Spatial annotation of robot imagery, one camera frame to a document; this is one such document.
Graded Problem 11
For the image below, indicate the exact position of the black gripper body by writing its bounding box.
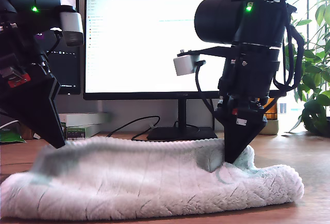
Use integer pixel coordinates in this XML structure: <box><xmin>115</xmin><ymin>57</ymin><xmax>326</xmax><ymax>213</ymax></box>
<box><xmin>218</xmin><ymin>50</ymin><xmax>281</xmax><ymax>118</ymax></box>

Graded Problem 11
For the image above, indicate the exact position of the white fluffy tea towel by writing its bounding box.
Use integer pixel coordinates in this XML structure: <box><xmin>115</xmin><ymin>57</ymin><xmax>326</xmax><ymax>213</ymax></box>
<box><xmin>0</xmin><ymin>135</ymin><xmax>305</xmax><ymax>221</ymax></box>

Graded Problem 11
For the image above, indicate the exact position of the amber bottle pale green base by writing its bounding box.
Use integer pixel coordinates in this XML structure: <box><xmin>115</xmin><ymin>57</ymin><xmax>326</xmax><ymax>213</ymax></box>
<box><xmin>259</xmin><ymin>97</ymin><xmax>279</xmax><ymax>136</ymax></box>

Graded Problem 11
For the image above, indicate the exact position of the green plastic packet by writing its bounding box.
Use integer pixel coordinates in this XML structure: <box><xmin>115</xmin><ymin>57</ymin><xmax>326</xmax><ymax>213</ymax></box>
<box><xmin>0</xmin><ymin>128</ymin><xmax>26</xmax><ymax>144</ymax></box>

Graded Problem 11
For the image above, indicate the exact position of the black monitor with dark screen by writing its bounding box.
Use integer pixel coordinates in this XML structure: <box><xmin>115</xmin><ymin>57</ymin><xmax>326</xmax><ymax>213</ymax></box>
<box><xmin>33</xmin><ymin>0</ymin><xmax>81</xmax><ymax>95</ymax></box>

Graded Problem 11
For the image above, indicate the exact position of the green and white box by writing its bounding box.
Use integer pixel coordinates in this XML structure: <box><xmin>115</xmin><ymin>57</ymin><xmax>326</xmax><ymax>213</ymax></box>
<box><xmin>65</xmin><ymin>125</ymin><xmax>102</xmax><ymax>141</ymax></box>

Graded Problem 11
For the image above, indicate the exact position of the green leafy potted plant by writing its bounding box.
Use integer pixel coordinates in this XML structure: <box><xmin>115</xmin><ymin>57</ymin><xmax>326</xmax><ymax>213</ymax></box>
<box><xmin>285</xmin><ymin>0</ymin><xmax>330</xmax><ymax>138</ymax></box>

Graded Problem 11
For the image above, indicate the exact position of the black Huawei computer monitor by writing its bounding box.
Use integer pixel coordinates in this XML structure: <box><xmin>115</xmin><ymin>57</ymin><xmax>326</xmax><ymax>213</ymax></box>
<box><xmin>83</xmin><ymin>0</ymin><xmax>287</xmax><ymax>142</ymax></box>

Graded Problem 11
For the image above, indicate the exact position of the black camera cable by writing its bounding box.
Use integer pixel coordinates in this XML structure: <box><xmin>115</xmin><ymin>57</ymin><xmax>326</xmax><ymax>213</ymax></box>
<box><xmin>194</xmin><ymin>60</ymin><xmax>216</xmax><ymax>116</ymax></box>

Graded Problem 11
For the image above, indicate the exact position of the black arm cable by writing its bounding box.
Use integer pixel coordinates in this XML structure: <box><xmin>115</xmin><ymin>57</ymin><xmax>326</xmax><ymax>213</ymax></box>
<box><xmin>273</xmin><ymin>0</ymin><xmax>305</xmax><ymax>92</ymax></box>

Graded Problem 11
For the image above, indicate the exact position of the arm grey camera box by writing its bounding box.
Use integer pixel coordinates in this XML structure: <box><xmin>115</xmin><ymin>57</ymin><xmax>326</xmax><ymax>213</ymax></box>
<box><xmin>173</xmin><ymin>46</ymin><xmax>234</xmax><ymax>76</ymax></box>
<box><xmin>50</xmin><ymin>5</ymin><xmax>85</xmax><ymax>47</ymax></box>

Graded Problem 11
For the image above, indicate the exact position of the black USB cable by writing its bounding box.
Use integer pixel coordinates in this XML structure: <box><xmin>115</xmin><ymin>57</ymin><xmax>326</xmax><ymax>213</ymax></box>
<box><xmin>107</xmin><ymin>116</ymin><xmax>161</xmax><ymax>142</ymax></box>

